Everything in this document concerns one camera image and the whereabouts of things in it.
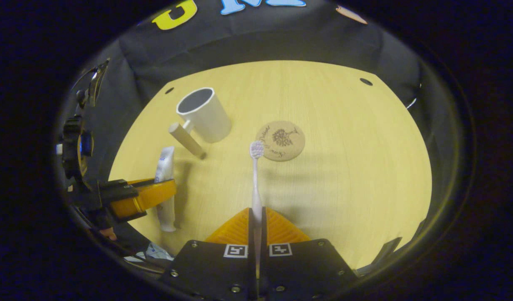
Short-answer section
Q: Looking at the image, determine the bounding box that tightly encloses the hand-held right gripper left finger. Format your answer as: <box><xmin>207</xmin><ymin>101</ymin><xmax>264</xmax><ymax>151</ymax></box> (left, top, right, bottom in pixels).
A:
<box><xmin>158</xmin><ymin>208</ymin><xmax>257</xmax><ymax>301</ymax></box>

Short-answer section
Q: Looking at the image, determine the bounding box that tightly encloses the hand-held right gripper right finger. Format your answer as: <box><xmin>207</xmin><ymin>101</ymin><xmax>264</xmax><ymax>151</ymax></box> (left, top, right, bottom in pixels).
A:
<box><xmin>260</xmin><ymin>207</ymin><xmax>359</xmax><ymax>301</ymax></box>

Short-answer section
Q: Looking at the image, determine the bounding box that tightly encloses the white toothpaste tube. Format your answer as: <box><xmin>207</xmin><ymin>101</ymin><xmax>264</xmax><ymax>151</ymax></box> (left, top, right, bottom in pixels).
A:
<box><xmin>155</xmin><ymin>146</ymin><xmax>177</xmax><ymax>232</ymax></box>

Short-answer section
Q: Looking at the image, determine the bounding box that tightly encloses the white toothbrush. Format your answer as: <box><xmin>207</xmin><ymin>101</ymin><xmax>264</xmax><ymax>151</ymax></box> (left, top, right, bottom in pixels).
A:
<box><xmin>250</xmin><ymin>140</ymin><xmax>266</xmax><ymax>278</ymax></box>

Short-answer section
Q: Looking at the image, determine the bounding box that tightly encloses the white cup with wooden handle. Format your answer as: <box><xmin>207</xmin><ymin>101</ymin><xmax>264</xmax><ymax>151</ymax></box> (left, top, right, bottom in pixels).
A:
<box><xmin>169</xmin><ymin>87</ymin><xmax>232</xmax><ymax>160</ymax></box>

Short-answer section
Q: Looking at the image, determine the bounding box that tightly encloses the round cork coaster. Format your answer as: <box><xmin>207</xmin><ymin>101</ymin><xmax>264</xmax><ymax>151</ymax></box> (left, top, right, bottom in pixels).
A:
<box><xmin>256</xmin><ymin>120</ymin><xmax>306</xmax><ymax>162</ymax></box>

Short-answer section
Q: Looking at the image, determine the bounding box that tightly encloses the light wooden desktop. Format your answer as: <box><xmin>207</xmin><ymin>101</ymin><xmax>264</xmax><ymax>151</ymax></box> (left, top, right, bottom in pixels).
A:
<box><xmin>108</xmin><ymin>60</ymin><xmax>433</xmax><ymax>272</ymax></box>

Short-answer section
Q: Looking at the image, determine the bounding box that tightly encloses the white blue printed sheet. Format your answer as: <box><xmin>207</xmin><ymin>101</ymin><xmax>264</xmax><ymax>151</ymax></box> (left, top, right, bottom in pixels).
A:
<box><xmin>125</xmin><ymin>242</ymin><xmax>175</xmax><ymax>265</ymax></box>

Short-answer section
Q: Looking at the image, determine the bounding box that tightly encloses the black bracket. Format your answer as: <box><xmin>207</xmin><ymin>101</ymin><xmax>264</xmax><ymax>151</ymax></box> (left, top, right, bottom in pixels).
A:
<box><xmin>357</xmin><ymin>237</ymin><xmax>403</xmax><ymax>276</ymax></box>

